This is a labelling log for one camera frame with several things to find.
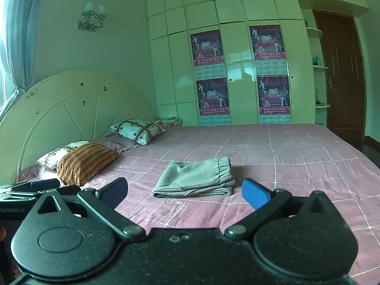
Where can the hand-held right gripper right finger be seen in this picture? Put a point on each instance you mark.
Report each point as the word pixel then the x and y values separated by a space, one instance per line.
pixel 255 194

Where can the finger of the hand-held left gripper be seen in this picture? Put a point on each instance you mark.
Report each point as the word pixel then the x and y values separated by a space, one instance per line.
pixel 44 184
pixel 68 190

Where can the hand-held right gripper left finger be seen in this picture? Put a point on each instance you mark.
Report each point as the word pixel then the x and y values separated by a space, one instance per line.
pixel 114 190

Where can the grey pants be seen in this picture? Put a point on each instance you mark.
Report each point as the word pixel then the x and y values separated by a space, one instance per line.
pixel 193 175

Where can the person's left hand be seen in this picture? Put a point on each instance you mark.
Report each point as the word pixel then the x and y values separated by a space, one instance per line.
pixel 2 233

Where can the orange striped pillow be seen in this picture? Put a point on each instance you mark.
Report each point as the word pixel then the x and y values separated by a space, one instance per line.
pixel 86 163

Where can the white brown patterned pillow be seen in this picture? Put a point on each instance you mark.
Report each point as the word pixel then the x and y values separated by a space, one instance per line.
pixel 136 130
pixel 56 154

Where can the pink checked bed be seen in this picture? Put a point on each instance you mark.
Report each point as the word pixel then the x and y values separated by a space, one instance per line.
pixel 267 154

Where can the pink pillow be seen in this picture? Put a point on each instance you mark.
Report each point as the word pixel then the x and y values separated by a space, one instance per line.
pixel 118 142

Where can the white round headboard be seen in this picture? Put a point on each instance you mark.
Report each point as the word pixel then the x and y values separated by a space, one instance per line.
pixel 74 101

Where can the white corner shelf unit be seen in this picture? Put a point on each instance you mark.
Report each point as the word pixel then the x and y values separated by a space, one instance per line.
pixel 319 71

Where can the brown wooden door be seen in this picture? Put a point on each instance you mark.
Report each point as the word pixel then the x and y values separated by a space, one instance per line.
pixel 341 80

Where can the blue bottle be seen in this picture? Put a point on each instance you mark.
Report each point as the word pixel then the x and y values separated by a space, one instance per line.
pixel 316 60

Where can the grey curtain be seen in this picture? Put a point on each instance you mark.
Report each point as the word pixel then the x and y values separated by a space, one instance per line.
pixel 20 35

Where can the white wardrobe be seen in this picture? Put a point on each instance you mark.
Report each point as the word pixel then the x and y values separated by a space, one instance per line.
pixel 237 12

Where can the wall poster with calendar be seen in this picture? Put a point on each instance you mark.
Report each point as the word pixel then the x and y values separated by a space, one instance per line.
pixel 274 95
pixel 207 47
pixel 267 43
pixel 212 98

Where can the double wall lamp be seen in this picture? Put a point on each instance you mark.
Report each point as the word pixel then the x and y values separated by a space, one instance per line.
pixel 93 14

